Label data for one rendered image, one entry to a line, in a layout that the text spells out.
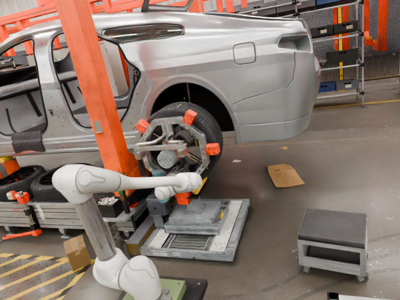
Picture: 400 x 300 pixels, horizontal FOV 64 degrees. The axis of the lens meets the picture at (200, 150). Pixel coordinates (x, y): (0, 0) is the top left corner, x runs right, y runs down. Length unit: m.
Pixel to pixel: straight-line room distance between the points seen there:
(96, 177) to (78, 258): 1.62
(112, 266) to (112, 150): 1.06
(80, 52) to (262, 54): 1.33
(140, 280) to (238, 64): 1.69
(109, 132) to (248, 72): 1.17
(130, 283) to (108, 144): 1.19
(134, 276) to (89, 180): 0.58
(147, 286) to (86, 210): 0.50
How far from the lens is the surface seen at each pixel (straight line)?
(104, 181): 1.48
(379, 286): 2.45
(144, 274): 1.75
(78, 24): 2.50
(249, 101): 2.62
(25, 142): 3.97
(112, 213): 2.62
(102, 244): 1.79
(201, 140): 2.34
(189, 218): 2.78
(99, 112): 2.55
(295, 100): 2.61
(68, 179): 1.57
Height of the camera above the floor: 1.66
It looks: 19 degrees down
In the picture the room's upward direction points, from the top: 11 degrees counter-clockwise
